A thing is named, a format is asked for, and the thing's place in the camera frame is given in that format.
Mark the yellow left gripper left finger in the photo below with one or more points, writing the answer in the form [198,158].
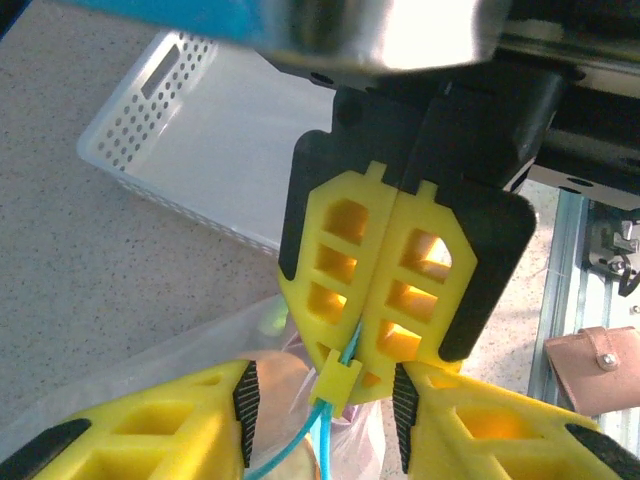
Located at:
[165,440]

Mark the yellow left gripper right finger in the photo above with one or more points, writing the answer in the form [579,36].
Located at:
[500,440]

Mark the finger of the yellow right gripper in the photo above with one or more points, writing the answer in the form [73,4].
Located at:
[300,225]
[495,250]

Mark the brown onion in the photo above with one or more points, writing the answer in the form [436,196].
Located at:
[280,375]

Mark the clear zip-top bag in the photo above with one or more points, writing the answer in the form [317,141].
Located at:
[360,440]

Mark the yellow zipper slider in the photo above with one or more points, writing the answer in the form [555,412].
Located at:
[332,385]

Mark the white perforated plastic basket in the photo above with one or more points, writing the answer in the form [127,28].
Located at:
[225,150]

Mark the brown leather wallet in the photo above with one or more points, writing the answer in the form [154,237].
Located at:
[590,380]

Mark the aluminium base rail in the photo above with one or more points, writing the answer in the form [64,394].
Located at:
[560,280]

